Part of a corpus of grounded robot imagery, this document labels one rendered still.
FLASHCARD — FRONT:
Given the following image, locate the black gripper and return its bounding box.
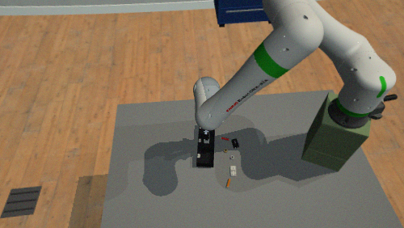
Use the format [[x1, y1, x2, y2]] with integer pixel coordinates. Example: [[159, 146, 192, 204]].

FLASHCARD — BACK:
[[203, 130, 211, 143]]

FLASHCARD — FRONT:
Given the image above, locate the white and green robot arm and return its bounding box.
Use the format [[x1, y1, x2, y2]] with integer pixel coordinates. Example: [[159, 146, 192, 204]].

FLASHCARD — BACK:
[[193, 0, 398, 131]]

